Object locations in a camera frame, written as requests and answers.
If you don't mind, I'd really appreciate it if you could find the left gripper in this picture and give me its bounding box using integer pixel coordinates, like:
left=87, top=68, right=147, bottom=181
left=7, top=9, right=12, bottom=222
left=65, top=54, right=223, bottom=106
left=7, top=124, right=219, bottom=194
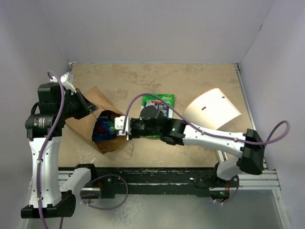
left=58, top=88, right=98, bottom=120

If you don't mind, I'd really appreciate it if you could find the brown paper bag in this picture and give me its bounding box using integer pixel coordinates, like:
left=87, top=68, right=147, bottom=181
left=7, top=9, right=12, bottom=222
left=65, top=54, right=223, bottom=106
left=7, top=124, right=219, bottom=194
left=66, top=86, right=127, bottom=154

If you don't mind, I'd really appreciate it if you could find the blue snack packet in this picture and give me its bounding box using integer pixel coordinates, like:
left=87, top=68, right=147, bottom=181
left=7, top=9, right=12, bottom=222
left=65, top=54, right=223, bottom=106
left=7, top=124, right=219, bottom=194
left=92, top=115, right=117, bottom=142

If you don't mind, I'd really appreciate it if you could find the green Chuba cassava chips bag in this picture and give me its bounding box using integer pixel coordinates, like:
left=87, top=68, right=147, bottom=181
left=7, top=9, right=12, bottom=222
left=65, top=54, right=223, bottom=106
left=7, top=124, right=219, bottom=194
left=139, top=94, right=174, bottom=138

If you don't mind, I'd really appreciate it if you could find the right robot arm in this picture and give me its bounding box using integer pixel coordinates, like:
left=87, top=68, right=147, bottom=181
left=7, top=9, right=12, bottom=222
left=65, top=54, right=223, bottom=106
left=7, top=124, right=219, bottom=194
left=123, top=106, right=264, bottom=187

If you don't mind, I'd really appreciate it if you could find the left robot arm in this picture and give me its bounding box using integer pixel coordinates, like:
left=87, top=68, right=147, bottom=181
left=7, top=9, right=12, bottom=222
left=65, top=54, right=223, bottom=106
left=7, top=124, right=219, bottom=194
left=21, top=83, right=98, bottom=219

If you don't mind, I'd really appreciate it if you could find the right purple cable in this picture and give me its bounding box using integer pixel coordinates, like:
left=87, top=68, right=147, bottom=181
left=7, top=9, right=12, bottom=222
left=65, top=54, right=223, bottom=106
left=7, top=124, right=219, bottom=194
left=122, top=93, right=290, bottom=206

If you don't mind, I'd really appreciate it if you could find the purple cable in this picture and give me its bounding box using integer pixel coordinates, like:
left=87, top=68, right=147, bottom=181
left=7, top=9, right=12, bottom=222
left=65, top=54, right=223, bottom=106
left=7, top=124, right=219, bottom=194
left=122, top=93, right=290, bottom=206
left=35, top=70, right=65, bottom=229

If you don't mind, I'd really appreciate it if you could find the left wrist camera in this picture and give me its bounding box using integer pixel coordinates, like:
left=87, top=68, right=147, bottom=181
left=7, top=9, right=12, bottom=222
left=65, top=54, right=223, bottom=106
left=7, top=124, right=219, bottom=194
left=48, top=72, right=76, bottom=93

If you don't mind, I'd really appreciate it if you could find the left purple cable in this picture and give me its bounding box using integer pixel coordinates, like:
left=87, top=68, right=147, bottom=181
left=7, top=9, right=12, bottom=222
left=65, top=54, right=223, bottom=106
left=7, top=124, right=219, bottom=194
left=35, top=70, right=65, bottom=229

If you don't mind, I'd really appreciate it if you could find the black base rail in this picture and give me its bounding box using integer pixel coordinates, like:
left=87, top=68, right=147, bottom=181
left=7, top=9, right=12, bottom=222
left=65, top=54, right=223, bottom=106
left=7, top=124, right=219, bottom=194
left=83, top=167, right=238, bottom=198

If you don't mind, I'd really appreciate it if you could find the aluminium table frame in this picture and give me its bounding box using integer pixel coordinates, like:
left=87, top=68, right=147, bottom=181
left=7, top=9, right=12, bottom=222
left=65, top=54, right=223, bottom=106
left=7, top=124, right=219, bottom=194
left=23, top=62, right=291, bottom=229

